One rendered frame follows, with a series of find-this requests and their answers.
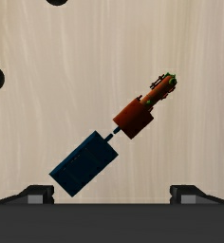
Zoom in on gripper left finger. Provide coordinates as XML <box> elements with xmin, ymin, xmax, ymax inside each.
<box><xmin>0</xmin><ymin>184</ymin><xmax>55</xmax><ymax>205</ymax></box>

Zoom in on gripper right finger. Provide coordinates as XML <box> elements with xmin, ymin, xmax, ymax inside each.
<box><xmin>169</xmin><ymin>184</ymin><xmax>224</xmax><ymax>205</ymax></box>

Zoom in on red and blue toy train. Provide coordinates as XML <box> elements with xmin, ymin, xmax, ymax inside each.
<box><xmin>48</xmin><ymin>71</ymin><xmax>178</xmax><ymax>198</ymax></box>

